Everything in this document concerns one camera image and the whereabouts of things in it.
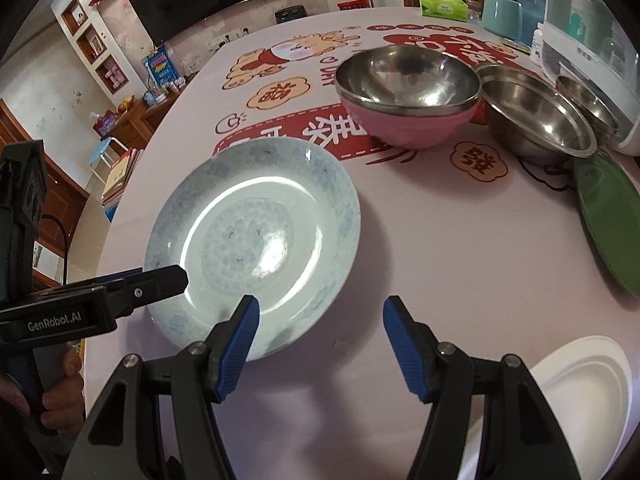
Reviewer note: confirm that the black air fryer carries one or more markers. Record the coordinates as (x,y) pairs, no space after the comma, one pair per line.
(290,15)

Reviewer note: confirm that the large steel bowl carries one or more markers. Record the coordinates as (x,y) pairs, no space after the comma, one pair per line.
(535,115)

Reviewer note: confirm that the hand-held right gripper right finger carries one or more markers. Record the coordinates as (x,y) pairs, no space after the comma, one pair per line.
(402,345)

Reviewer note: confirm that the white countertop appliance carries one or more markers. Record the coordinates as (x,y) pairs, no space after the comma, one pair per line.
(590,25)

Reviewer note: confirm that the white plate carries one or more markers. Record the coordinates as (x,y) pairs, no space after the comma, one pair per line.
(585,390)

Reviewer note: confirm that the white wall niche shelving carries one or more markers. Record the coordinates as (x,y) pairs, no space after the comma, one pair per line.
(85,45)

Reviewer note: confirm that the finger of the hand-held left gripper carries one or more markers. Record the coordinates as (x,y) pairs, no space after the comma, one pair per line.
(155,285)
(125,274)

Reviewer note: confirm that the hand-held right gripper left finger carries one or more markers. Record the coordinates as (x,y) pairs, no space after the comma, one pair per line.
(240,345)

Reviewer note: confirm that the small white bottle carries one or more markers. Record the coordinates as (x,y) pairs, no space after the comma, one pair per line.
(537,47)

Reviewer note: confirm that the red tissue box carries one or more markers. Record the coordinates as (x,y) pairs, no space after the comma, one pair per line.
(105,124)

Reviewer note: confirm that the person's left hand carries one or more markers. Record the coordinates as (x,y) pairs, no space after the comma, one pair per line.
(60,400)

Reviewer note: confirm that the green tissue box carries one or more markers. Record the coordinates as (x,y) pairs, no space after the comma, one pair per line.
(442,7)

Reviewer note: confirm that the small steel bowl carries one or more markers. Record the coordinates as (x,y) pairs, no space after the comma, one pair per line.
(587,102)

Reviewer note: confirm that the wooden door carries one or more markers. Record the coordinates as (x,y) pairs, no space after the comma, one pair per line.
(55,190)

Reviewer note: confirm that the wooden cabinet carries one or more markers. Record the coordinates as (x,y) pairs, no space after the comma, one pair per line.
(140,120)

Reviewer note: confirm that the printed lilac tablecloth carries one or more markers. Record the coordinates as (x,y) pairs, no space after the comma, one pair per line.
(450,260)

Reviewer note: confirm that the colourful toy box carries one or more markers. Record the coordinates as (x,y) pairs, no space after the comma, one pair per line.
(160,67)

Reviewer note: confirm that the blue patterned plate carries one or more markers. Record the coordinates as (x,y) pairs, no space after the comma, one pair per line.
(250,230)

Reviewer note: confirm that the green plate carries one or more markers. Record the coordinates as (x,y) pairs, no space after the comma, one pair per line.
(610,210)

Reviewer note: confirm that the white-legged stool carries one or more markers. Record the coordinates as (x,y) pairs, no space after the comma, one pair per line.
(105,150)

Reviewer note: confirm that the stack of books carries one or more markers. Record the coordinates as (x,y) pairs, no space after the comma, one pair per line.
(122,175)

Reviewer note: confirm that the teal canister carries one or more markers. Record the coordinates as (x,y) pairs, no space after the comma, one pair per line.
(502,17)

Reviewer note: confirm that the pink bowl with steel lining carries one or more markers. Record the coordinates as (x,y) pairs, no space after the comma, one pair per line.
(415,120)

